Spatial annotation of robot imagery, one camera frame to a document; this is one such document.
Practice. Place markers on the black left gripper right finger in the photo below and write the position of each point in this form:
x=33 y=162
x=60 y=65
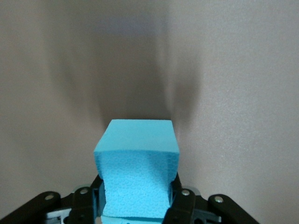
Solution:
x=201 y=210

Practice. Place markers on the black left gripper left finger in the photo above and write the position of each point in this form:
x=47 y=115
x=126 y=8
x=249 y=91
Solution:
x=70 y=207

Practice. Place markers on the blue foam block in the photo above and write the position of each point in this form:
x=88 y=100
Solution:
x=137 y=168

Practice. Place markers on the brown paper table cover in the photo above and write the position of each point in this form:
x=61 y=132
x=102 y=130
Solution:
x=233 y=116

